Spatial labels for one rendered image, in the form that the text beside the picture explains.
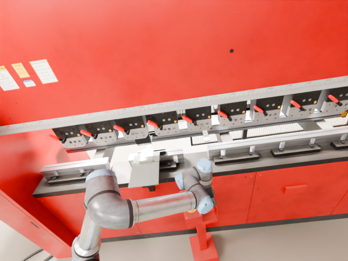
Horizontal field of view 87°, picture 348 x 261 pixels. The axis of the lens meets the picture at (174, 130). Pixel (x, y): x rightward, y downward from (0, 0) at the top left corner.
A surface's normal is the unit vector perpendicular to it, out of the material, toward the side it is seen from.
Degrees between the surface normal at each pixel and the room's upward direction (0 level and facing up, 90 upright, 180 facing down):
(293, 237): 0
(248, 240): 0
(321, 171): 90
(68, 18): 90
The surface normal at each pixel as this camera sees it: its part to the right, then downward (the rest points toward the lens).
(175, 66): 0.04, 0.61
